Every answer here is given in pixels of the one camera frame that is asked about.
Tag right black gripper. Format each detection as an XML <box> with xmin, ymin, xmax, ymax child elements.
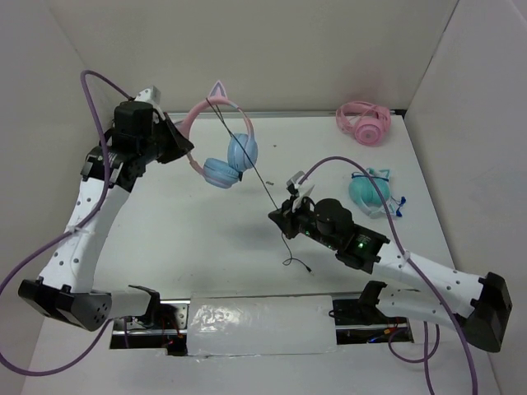
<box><xmin>268</xmin><ymin>192</ymin><xmax>339</xmax><ymax>250</ymax></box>

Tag black headphone cable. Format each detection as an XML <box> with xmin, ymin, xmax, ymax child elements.
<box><xmin>205</xmin><ymin>96</ymin><xmax>314</xmax><ymax>275</ymax></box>

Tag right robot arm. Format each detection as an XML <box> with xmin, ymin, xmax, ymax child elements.
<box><xmin>268</xmin><ymin>197</ymin><xmax>512</xmax><ymax>353</ymax></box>

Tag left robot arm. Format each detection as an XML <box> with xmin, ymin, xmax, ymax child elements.
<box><xmin>18</xmin><ymin>99</ymin><xmax>194</xmax><ymax>332</ymax></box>

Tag pink round headphones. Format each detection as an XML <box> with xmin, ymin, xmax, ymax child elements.
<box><xmin>335</xmin><ymin>101</ymin><xmax>391</xmax><ymax>146</ymax></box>

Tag shiny foil sheet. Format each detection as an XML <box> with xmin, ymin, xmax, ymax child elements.
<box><xmin>187</xmin><ymin>295</ymin><xmax>337</xmax><ymax>357</ymax></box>

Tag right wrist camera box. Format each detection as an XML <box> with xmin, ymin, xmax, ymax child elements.
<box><xmin>287</xmin><ymin>171</ymin><xmax>315</xmax><ymax>212</ymax></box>

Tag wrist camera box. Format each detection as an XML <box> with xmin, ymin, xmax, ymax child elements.
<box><xmin>287</xmin><ymin>171</ymin><xmax>315</xmax><ymax>212</ymax></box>
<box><xmin>134</xmin><ymin>86</ymin><xmax>161</xmax><ymax>105</ymax></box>

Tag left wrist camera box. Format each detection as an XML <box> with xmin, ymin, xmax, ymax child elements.
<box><xmin>134</xmin><ymin>86</ymin><xmax>161</xmax><ymax>105</ymax></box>

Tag aluminium frame rail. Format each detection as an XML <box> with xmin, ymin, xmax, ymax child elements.
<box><xmin>168</xmin><ymin>109</ymin><xmax>408</xmax><ymax>123</ymax></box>

